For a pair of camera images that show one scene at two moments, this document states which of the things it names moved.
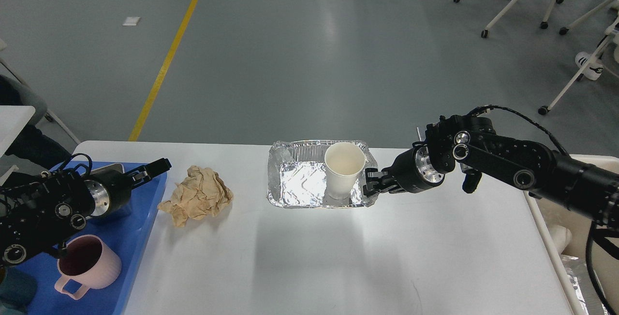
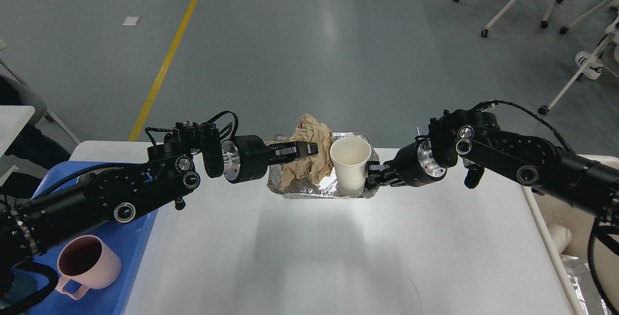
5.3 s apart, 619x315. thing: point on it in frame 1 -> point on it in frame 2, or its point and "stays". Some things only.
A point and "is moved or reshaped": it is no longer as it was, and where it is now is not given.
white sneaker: [595, 68] stays
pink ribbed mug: [88, 262] stays
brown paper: [203, 194] -> [319, 167]
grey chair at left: [28, 97] stays
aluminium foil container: [297, 176] is moved or reshaped
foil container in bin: [576, 269] stays
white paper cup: [343, 161] is moved or reshaped
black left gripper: [112, 189] -> [255, 156]
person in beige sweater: [32, 144] stays
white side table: [13, 119] stays
